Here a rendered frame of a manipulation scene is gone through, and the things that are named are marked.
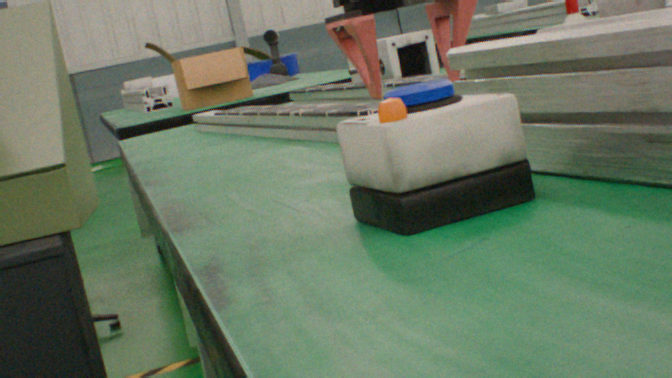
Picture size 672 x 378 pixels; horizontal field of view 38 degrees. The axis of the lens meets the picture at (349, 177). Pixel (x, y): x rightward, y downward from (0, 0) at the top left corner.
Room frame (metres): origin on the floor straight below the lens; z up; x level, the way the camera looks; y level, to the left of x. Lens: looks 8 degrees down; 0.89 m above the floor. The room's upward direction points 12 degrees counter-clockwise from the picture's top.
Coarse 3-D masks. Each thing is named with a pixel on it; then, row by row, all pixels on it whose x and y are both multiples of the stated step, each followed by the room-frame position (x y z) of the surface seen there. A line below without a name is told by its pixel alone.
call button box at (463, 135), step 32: (448, 96) 0.55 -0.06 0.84; (480, 96) 0.54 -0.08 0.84; (512, 96) 0.52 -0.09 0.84; (352, 128) 0.54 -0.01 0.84; (384, 128) 0.50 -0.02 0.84; (416, 128) 0.50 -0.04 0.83; (448, 128) 0.51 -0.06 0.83; (480, 128) 0.51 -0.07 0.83; (512, 128) 0.52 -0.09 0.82; (352, 160) 0.55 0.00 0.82; (384, 160) 0.50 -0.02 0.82; (416, 160) 0.50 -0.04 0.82; (448, 160) 0.51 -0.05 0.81; (480, 160) 0.51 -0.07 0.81; (512, 160) 0.52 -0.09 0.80; (352, 192) 0.56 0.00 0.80; (384, 192) 0.52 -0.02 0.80; (416, 192) 0.50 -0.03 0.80; (448, 192) 0.50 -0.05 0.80; (480, 192) 0.51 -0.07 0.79; (512, 192) 0.52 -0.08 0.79; (384, 224) 0.52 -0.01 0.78; (416, 224) 0.50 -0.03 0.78
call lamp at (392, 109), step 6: (384, 102) 0.50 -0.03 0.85; (390, 102) 0.50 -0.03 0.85; (396, 102) 0.50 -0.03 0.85; (402, 102) 0.51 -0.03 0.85; (378, 108) 0.51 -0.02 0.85; (384, 108) 0.50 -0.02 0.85; (390, 108) 0.50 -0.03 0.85; (396, 108) 0.50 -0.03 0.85; (402, 108) 0.50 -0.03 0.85; (378, 114) 0.51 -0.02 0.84; (384, 114) 0.50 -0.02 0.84; (390, 114) 0.50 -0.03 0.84; (396, 114) 0.50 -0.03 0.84; (402, 114) 0.50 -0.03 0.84; (384, 120) 0.50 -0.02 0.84; (390, 120) 0.50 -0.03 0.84
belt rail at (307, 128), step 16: (208, 112) 1.78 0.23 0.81; (208, 128) 1.68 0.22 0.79; (224, 128) 1.56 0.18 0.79; (240, 128) 1.46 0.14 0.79; (256, 128) 1.36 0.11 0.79; (272, 128) 1.30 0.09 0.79; (288, 128) 1.24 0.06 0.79; (304, 128) 1.17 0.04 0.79; (320, 128) 1.11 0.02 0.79; (336, 128) 1.06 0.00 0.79
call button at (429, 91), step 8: (432, 80) 0.56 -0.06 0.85; (440, 80) 0.54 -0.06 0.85; (448, 80) 0.54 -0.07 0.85; (400, 88) 0.54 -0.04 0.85; (408, 88) 0.53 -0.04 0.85; (416, 88) 0.53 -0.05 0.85; (424, 88) 0.53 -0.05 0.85; (432, 88) 0.53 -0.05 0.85; (440, 88) 0.53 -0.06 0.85; (448, 88) 0.53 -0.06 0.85; (384, 96) 0.54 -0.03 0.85; (392, 96) 0.53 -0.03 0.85; (400, 96) 0.53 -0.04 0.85; (408, 96) 0.53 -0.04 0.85; (416, 96) 0.53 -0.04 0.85; (424, 96) 0.53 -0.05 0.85; (432, 96) 0.53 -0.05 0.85; (440, 96) 0.53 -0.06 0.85; (408, 104) 0.53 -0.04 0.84; (416, 104) 0.53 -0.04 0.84
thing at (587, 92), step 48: (480, 48) 0.64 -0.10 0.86; (528, 48) 0.58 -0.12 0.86; (576, 48) 0.53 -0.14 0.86; (624, 48) 0.49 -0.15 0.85; (528, 96) 0.59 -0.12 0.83; (576, 96) 0.54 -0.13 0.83; (624, 96) 0.50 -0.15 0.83; (528, 144) 0.60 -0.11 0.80; (576, 144) 0.55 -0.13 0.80; (624, 144) 0.51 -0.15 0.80
